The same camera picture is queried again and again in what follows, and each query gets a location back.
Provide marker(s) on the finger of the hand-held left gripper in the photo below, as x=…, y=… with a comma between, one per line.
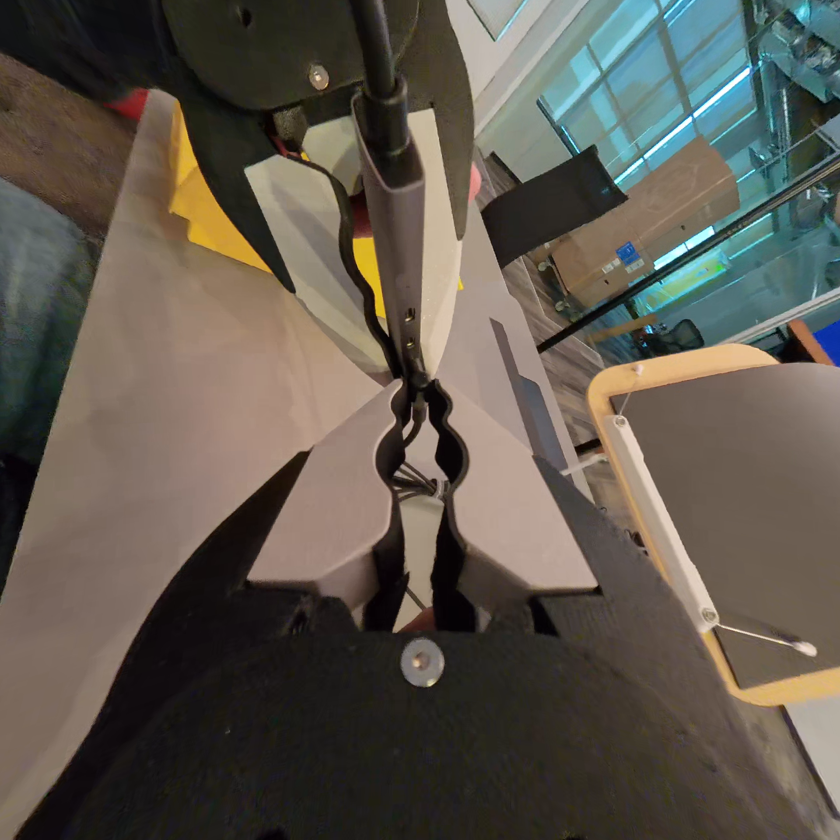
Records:
x=444, y=250
x=322, y=276

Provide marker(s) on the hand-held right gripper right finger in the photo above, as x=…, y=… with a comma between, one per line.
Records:
x=519, y=525

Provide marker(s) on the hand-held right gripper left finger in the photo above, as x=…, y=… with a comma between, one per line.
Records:
x=322, y=525

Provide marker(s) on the grey usb hub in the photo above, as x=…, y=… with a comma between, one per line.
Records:
x=394, y=223

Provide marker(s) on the yellow plastic bin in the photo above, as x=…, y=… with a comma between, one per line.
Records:
x=217, y=197

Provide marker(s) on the cardboard box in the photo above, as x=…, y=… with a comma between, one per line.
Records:
x=650, y=223

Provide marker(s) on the white tablet stand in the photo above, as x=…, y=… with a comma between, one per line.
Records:
x=748, y=525

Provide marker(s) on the person's jeans leg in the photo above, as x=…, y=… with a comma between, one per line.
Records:
x=46, y=315

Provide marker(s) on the blue box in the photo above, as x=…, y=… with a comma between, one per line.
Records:
x=827, y=344

